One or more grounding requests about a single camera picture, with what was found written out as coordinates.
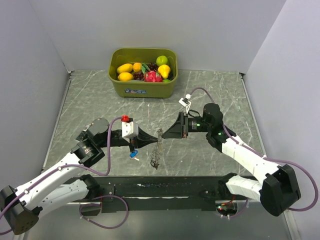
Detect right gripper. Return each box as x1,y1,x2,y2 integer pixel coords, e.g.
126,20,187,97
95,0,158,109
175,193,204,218
162,111,212,138

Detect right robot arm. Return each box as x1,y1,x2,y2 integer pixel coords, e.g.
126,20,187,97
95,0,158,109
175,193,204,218
162,103,301,217

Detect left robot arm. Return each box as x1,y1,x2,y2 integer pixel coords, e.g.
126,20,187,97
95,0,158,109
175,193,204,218
0,115,158,235

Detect blue key tag on table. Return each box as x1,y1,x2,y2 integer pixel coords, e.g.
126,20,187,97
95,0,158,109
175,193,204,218
129,149,140,162

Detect olive green plastic basket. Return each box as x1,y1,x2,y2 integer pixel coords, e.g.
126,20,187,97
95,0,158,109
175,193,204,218
108,48,178,99

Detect pink dragon fruit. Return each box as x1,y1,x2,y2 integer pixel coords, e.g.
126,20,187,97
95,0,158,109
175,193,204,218
144,70,163,83

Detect dark red grapes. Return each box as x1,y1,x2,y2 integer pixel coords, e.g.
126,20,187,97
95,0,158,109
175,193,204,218
133,71,144,81

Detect yellow pear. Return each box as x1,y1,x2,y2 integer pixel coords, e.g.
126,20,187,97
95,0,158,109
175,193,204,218
157,64,171,79

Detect lower yellow mango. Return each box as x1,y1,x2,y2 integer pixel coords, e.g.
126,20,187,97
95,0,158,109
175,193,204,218
117,72,134,82

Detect yellow mango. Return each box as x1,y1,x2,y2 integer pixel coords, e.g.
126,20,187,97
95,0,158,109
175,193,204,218
116,63,133,74
117,72,134,82

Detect orange fruit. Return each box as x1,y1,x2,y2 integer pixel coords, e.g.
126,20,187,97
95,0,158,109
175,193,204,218
132,62,142,73

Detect upper yellow mango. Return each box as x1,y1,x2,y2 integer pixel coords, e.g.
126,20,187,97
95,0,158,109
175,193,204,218
116,63,133,74

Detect green apple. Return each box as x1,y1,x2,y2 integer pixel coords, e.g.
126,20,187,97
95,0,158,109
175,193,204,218
156,55,169,67

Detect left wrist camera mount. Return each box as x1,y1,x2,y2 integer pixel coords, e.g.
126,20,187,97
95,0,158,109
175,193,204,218
121,115,139,139

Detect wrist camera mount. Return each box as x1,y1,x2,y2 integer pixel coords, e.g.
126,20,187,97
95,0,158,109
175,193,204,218
178,94,192,114
121,115,139,139

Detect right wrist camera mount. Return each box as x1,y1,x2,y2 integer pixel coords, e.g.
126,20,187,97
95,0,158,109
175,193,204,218
178,94,192,114

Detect aluminium rail frame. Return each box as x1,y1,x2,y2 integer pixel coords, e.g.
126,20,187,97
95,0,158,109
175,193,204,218
23,181,289,208

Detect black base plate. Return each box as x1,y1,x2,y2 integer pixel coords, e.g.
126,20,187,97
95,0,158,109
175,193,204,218
62,175,248,214

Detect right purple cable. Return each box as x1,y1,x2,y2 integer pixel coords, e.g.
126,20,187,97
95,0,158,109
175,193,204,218
184,86,320,221

